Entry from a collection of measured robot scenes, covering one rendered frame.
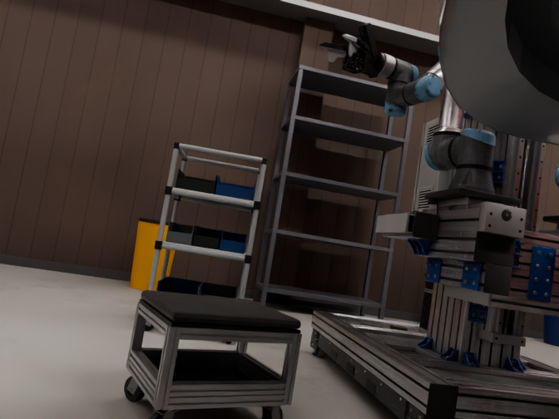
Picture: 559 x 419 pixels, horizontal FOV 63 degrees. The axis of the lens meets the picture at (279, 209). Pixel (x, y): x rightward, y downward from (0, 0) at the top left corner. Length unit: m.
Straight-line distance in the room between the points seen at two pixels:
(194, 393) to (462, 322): 1.04
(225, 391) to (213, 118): 3.60
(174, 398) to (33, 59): 4.11
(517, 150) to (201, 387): 1.36
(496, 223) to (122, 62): 3.96
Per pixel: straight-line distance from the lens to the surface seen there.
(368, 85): 4.42
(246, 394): 1.36
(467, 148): 1.69
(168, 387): 1.26
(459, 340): 1.89
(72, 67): 4.88
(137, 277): 4.08
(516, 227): 1.56
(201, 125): 4.63
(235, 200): 2.45
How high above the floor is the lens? 0.54
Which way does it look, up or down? 5 degrees up
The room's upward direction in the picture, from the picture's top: 9 degrees clockwise
